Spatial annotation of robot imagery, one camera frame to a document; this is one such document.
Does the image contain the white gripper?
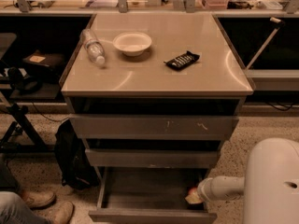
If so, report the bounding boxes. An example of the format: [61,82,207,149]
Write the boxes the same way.
[185,177,217,204]

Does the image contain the red apple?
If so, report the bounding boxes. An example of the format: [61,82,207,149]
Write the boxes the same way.
[188,188,198,194]

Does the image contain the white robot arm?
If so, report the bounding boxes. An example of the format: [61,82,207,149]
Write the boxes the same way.
[185,138,299,224]

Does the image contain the open bottom drawer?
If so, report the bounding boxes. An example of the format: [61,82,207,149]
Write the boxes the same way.
[89,167,217,224]

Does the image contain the grey drawer cabinet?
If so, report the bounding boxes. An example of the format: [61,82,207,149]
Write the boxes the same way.
[59,11,256,224]

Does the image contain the middle drawer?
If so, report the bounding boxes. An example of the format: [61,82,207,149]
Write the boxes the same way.
[85,148,219,168]

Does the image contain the top drawer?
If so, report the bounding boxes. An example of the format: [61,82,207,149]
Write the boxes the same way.
[69,114,238,140]

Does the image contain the black backpack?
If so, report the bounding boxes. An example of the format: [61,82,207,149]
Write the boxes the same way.
[54,119,99,190]

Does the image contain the tan shoe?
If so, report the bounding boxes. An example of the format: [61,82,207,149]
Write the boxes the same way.
[21,190,56,209]
[50,201,74,224]

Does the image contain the black snack bar wrapper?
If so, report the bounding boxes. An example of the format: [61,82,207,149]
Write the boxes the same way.
[164,50,200,71]

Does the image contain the white bowl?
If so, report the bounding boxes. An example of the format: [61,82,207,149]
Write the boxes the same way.
[113,32,152,57]

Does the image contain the clear plastic water bottle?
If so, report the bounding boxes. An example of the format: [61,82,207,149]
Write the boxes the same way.
[81,29,106,67]

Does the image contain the person's leg in jeans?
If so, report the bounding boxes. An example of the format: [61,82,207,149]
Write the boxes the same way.
[0,159,50,224]

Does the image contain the white-tipped grey rod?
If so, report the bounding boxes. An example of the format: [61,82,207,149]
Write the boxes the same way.
[246,17,285,70]

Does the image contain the black headphones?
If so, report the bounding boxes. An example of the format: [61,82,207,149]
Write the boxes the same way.
[7,67,42,94]

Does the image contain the black box with label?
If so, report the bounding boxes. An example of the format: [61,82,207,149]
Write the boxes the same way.
[22,50,66,83]

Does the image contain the black stand frame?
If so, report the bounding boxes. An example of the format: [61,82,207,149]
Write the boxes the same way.
[0,92,54,153]

